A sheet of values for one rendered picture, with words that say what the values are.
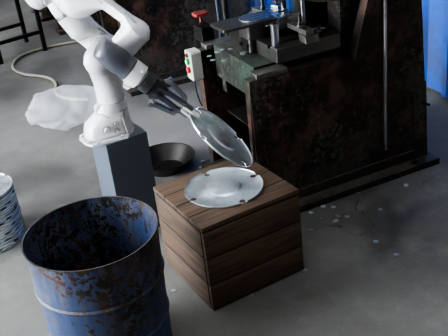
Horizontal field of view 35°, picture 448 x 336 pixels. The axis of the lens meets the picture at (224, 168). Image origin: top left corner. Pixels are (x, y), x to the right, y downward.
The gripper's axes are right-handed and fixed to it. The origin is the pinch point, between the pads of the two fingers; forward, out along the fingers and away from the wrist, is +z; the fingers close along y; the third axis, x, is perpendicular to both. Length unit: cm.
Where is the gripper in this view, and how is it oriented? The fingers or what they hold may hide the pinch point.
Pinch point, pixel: (190, 113)
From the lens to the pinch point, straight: 249.9
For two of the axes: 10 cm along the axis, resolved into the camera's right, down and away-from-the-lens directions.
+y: 6.3, -6.9, -3.5
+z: 7.7, 5.4, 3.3
